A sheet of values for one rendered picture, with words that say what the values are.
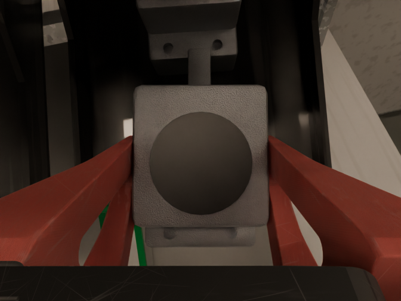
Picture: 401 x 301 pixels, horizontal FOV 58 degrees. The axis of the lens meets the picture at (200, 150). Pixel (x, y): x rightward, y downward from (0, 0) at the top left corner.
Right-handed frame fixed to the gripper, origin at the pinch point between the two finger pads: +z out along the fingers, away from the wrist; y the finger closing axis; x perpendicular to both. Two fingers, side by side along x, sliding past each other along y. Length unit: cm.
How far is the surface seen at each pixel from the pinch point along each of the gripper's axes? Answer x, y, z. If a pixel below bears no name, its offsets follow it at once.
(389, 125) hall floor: 76, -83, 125
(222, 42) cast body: -1.6, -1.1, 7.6
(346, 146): 26, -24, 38
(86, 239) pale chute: 18.3, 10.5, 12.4
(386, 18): 20, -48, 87
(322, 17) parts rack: -0.3, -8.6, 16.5
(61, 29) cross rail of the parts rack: -0.8, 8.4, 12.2
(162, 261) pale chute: 22.4, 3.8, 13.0
